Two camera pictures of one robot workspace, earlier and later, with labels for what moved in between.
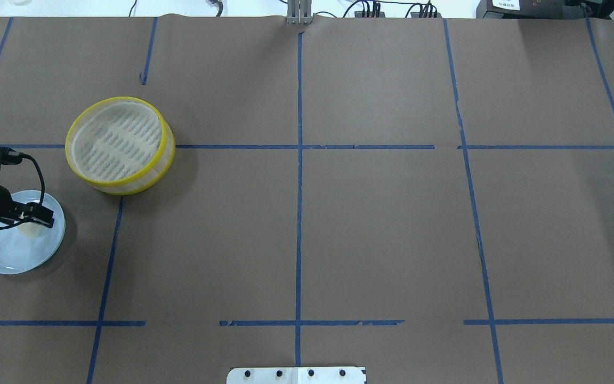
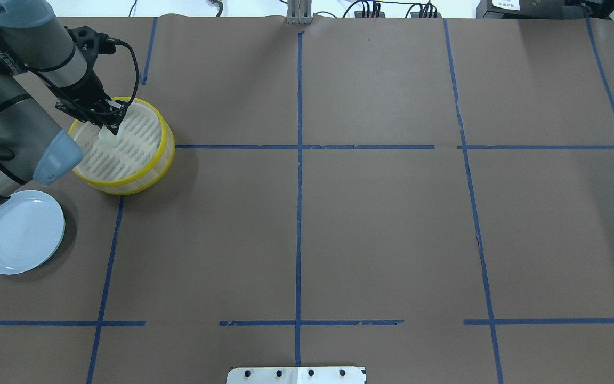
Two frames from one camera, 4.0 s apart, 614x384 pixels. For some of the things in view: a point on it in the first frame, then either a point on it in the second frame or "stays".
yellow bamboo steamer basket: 120,146 stays
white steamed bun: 30,230 to 105,136
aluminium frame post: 299,12 stays
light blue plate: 25,245 stays
